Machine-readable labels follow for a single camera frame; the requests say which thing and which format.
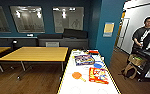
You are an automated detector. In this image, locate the small white table item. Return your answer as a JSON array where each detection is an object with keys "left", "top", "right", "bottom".
[{"left": 72, "top": 49, "right": 83, "bottom": 55}]

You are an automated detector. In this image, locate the colourful board game box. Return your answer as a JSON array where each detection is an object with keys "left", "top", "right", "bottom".
[
  {"left": 73, "top": 54, "right": 96, "bottom": 67},
  {"left": 88, "top": 66, "right": 110, "bottom": 85}
]

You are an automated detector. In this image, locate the small red flat item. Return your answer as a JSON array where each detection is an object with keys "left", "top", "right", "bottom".
[{"left": 86, "top": 49, "right": 100, "bottom": 55}]

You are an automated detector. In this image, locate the long dark grey sofa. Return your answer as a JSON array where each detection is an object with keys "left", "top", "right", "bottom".
[{"left": 0, "top": 27, "right": 90, "bottom": 50}]

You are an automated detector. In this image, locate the white sofa label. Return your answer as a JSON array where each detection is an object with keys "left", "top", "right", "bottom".
[{"left": 45, "top": 41, "right": 60, "bottom": 48}]

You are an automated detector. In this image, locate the round blue plate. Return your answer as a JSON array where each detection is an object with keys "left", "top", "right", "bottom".
[{"left": 92, "top": 61, "right": 105, "bottom": 70}]

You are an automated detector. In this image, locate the yellow white game table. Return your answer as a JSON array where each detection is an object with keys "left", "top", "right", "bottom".
[{"left": 56, "top": 48, "right": 122, "bottom": 94}]

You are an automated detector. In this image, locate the brown bag on floor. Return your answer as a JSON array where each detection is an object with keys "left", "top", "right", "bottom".
[{"left": 121, "top": 63, "right": 139, "bottom": 80}]

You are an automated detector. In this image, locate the cardboard box on cart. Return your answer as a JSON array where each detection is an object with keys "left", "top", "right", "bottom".
[{"left": 128, "top": 53, "right": 147, "bottom": 67}]

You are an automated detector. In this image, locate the person in dark shirt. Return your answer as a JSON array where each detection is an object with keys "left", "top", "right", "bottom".
[{"left": 131, "top": 15, "right": 150, "bottom": 54}]

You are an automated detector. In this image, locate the yellow wall poster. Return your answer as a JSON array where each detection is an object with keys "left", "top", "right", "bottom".
[{"left": 102, "top": 21, "right": 116, "bottom": 38}]

